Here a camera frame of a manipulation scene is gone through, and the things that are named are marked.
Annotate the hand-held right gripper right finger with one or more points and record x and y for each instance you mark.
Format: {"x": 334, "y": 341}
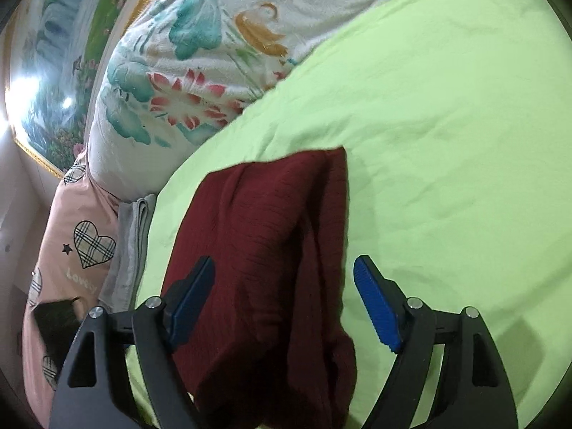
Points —
{"x": 377, "y": 308}

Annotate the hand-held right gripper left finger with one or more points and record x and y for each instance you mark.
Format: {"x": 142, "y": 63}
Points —
{"x": 192, "y": 308}

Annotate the maroon knit sweater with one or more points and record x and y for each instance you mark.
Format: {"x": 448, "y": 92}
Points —
{"x": 259, "y": 254}

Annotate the grey folded garment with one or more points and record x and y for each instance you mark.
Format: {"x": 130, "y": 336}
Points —
{"x": 129, "y": 241}

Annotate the pink heart-print pillow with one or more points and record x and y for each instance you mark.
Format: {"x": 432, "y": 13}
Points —
{"x": 53, "y": 250}

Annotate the light green bed sheet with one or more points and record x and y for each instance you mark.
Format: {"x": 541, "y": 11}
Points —
{"x": 447, "y": 143}

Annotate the gold-framed landscape painting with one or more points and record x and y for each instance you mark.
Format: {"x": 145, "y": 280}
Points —
{"x": 53, "y": 76}

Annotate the white floral quilt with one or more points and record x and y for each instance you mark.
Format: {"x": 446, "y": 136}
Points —
{"x": 201, "y": 31}

